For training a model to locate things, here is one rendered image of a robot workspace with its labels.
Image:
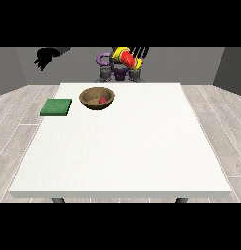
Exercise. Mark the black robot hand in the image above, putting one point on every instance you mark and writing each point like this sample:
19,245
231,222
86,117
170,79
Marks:
44,57
140,52

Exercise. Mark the green square pad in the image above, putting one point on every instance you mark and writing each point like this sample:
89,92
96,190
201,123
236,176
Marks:
56,107

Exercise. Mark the small red ball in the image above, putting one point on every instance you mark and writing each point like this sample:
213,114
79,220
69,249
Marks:
102,100

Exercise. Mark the brown wooden bowl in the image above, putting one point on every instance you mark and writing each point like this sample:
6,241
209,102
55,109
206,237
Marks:
97,98

